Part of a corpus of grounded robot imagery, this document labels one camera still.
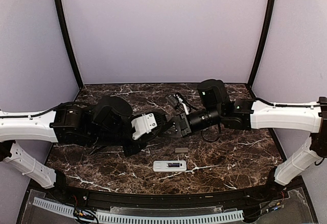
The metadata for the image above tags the right black frame post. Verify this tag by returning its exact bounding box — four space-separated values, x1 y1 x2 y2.
246 0 275 90

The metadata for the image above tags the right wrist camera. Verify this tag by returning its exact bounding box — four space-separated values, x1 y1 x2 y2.
165 93 192 115

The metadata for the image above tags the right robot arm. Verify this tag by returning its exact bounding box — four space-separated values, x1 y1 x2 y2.
172 79 326 201

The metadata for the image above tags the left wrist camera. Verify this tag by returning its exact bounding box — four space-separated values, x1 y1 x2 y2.
130 111 167 143

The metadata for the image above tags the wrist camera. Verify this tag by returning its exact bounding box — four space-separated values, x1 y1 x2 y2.
130 111 167 143
165 93 192 115

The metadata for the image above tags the black front rail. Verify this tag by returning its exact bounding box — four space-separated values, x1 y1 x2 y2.
28 177 307 212

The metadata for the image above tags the grey battery cover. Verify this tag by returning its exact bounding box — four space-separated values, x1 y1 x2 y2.
175 147 189 154

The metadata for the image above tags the white slotted cable duct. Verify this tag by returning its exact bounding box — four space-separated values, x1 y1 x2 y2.
32 197 244 224

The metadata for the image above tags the left black frame post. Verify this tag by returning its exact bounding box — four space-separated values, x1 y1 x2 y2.
54 0 84 90

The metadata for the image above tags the white remote control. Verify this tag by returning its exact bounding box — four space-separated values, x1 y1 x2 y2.
153 160 187 172

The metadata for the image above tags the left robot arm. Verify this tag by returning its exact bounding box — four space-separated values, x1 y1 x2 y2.
1 96 158 202

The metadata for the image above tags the black frame post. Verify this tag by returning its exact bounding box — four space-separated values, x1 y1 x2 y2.
54 0 84 90
246 0 275 90

